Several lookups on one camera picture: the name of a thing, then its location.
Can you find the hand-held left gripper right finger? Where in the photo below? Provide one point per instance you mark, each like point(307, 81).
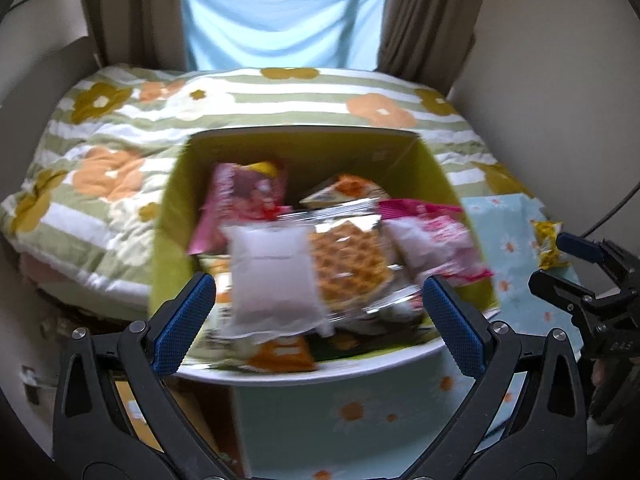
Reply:
point(455, 330)

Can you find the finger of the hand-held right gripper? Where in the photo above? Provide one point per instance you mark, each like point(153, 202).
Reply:
point(580, 246)
point(555, 287)

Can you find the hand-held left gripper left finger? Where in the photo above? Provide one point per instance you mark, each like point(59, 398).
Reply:
point(185, 330)

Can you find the yellow snack packet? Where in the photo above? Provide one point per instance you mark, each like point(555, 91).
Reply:
point(550, 245)

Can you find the white translucent snack packet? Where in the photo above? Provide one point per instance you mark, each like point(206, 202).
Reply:
point(270, 280)

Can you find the pink striped snack bag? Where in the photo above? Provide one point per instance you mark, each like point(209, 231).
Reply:
point(225, 200)

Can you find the green cardboard box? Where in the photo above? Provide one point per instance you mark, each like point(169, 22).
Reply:
point(300, 155)

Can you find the person's right hand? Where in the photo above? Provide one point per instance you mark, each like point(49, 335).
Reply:
point(607, 390)

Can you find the green and white snack packet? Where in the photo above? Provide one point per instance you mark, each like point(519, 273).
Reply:
point(215, 325)

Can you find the pink and white snack packet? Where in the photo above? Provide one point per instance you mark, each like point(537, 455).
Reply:
point(440, 240)

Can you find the brown cardboard piece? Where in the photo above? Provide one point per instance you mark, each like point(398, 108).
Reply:
point(150, 420)

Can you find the light blue daisy cloth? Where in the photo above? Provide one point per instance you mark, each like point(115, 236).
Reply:
point(375, 410)

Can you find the waffle snack packet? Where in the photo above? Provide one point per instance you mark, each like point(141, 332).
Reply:
point(350, 260)

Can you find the pink cloth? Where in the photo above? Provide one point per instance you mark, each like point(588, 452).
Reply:
point(37, 272)

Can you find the orange triangular snack packet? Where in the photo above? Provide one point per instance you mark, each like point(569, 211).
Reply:
point(350, 187)

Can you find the floral striped blanket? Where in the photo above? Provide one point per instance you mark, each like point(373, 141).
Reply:
point(125, 110)

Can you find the brown curtain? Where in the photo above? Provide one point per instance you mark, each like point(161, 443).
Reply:
point(135, 10)
point(430, 15)

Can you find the light blue sheer curtain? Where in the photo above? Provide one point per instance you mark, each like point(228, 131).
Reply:
point(285, 15)

